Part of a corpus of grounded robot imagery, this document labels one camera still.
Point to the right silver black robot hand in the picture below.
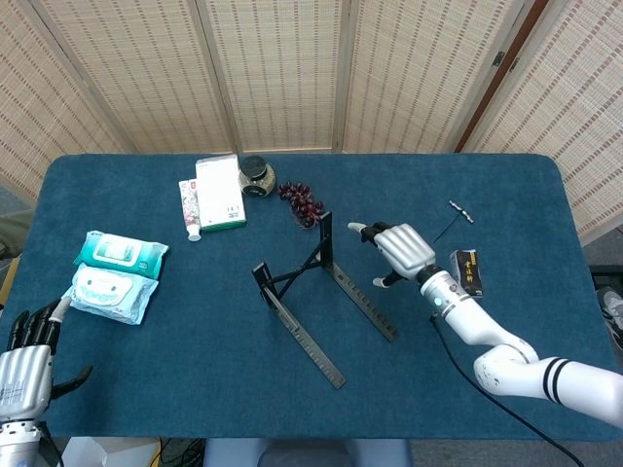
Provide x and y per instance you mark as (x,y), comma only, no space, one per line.
(406,250)

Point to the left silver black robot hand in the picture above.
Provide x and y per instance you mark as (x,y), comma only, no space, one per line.
(26,379)

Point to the black folding laptop stand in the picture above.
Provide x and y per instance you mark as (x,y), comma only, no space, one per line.
(326,238)

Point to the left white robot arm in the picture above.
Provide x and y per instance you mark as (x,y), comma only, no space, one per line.
(19,442)

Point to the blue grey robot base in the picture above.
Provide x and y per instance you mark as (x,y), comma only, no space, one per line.
(306,455)

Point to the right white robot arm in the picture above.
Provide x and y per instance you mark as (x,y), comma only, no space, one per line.
(511,360)

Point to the black box gold lettering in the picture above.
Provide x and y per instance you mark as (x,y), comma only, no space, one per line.
(469,272)

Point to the white box under table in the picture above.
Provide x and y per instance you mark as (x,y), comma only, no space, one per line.
(112,455)

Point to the dark red grape bunch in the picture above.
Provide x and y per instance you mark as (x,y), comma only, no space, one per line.
(302,202)

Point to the light blue wet wipes pack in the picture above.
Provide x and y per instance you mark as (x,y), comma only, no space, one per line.
(112,292)

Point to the teal wet wipes pack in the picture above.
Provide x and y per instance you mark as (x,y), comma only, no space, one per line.
(121,253)

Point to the glass jar black lid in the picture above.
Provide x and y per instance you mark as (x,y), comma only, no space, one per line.
(255,177)

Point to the blue table cloth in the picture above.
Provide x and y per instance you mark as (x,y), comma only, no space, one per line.
(194,340)

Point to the white green cardboard box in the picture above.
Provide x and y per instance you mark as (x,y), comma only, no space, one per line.
(219,194)

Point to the metal screen hinge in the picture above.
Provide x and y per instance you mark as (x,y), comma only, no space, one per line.
(498,59)

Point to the grey sneaker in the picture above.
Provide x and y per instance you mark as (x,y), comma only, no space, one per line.
(613,311)

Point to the small white bottle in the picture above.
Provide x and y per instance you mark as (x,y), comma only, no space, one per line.
(190,204)

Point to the bamboo folding screen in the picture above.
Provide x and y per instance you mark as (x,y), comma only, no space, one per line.
(272,73)

